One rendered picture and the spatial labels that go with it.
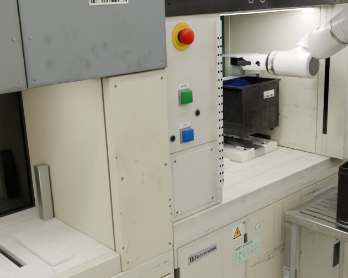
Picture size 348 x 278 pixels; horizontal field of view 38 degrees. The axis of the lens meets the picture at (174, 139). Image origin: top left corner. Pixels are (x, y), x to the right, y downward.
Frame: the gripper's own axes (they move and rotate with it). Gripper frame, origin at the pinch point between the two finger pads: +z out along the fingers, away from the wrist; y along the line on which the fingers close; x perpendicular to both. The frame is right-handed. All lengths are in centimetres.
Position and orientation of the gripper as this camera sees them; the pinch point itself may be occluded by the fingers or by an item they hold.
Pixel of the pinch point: (238, 60)
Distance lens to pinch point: 189.1
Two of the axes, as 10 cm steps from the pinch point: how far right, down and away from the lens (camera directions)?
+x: -0.4, -9.6, -2.6
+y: 7.4, -2.1, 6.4
